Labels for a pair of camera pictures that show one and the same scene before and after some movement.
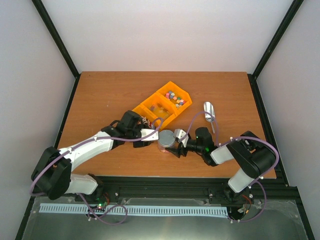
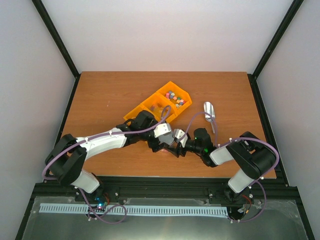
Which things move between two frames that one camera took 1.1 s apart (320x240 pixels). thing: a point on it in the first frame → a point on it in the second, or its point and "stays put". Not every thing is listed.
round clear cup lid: (166, 138) stays put
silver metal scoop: (209, 113) stays put
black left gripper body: (139, 145) → (152, 145)
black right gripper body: (180, 147) stays put
